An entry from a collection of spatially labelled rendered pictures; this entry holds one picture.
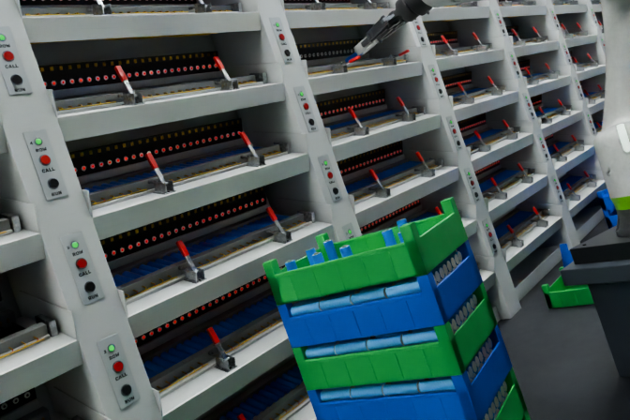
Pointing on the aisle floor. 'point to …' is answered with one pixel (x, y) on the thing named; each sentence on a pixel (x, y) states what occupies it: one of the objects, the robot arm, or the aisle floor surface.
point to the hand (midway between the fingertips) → (366, 44)
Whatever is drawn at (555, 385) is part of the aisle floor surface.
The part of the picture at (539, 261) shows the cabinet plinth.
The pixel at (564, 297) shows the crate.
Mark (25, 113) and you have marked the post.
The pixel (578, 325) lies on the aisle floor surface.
